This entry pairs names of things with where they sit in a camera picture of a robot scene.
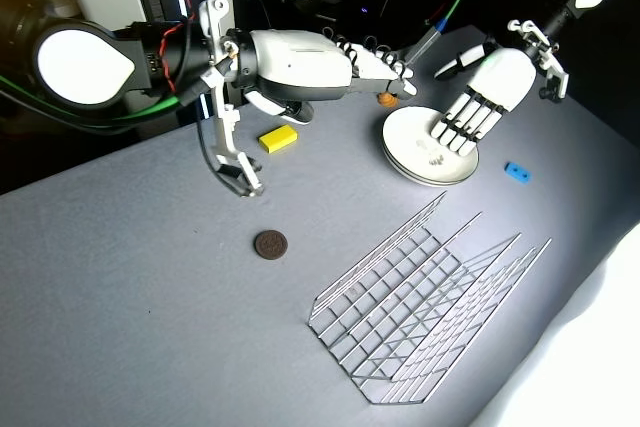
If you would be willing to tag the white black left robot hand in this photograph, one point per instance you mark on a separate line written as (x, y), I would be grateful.
(502, 79)

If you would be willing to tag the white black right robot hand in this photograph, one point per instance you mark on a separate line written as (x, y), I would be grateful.
(300, 59)

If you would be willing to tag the white shallow plate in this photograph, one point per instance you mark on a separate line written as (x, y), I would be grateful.
(405, 175)
(415, 132)

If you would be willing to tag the yellow rectangular block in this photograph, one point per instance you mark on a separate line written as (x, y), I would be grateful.
(278, 138)

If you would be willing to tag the grey tube with blue collar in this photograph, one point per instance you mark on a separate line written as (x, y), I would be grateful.
(422, 44)

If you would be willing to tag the blue block with two holes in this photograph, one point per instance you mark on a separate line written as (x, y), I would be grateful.
(517, 172)

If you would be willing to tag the orange swirl cookie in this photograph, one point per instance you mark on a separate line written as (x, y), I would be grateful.
(386, 99)

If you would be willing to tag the round chocolate sandwich cookie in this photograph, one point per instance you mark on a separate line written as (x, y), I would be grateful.
(270, 245)

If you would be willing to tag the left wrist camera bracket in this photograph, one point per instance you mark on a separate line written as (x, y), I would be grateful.
(550, 64)

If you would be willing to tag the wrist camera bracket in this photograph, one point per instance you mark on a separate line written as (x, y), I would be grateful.
(550, 64)
(223, 132)

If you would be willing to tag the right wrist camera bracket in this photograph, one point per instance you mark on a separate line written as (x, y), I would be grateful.
(223, 132)

